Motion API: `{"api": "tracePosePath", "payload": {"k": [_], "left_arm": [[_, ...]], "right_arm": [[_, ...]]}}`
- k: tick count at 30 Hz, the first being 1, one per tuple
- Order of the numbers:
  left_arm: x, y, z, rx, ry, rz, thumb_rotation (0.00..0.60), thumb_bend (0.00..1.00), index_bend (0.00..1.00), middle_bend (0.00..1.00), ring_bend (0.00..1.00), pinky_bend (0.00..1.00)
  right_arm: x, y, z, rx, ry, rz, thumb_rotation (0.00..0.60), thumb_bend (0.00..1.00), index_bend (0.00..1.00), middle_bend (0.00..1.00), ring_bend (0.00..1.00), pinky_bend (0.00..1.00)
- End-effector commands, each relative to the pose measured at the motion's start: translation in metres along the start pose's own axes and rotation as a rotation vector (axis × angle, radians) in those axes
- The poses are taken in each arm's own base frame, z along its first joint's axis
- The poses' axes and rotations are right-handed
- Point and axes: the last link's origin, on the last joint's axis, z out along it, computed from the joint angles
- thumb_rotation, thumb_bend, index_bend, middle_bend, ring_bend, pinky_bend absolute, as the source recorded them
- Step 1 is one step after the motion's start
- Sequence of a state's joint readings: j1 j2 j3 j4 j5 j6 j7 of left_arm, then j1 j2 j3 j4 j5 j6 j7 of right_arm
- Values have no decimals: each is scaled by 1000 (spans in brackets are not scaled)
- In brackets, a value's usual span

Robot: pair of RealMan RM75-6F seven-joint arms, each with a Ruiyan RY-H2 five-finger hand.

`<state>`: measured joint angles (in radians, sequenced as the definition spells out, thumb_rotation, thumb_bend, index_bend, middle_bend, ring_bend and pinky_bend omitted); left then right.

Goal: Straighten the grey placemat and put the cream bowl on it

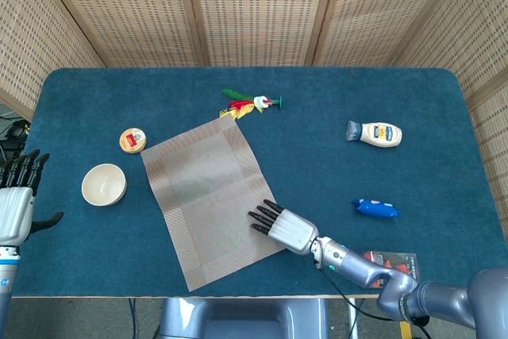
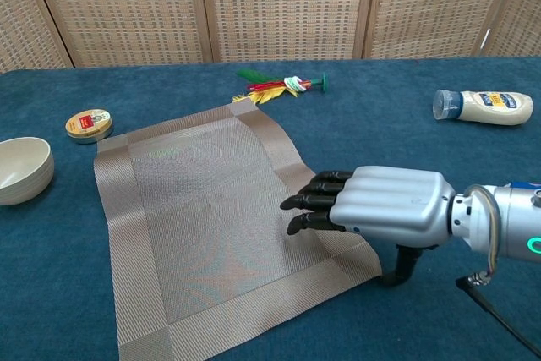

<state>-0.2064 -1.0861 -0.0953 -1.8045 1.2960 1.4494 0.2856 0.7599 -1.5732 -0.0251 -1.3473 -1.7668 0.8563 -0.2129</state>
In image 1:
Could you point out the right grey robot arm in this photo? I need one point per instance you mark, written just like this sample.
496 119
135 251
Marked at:
436 295

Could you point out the colourful feather shuttlecock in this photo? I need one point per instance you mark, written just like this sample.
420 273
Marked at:
244 106

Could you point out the clear pack of red pieces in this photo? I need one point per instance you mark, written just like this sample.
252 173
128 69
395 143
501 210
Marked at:
399 259

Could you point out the blue snack packet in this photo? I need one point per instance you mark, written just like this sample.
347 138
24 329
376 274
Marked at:
375 209

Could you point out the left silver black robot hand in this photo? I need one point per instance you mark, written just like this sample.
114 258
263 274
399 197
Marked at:
14 212

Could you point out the blue felt table cover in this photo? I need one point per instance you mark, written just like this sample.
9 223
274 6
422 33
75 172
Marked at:
337 180

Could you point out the round tin with yellow lid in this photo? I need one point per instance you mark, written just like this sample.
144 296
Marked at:
133 140

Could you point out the grey-blue robot torso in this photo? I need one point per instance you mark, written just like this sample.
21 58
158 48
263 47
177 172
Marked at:
246 319

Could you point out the beige woven placemat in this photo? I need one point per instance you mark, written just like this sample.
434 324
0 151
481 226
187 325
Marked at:
206 196

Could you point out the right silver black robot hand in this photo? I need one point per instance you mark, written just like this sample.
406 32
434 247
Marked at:
291 229

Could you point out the woven folding screen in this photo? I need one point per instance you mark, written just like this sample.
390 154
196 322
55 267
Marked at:
258 9

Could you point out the mayonnaise squeeze bottle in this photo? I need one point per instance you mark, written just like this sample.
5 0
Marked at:
379 134

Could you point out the white ceramic bowl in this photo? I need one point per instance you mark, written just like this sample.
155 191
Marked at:
104 185

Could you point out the white table leg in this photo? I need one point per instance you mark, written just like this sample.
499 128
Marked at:
352 323

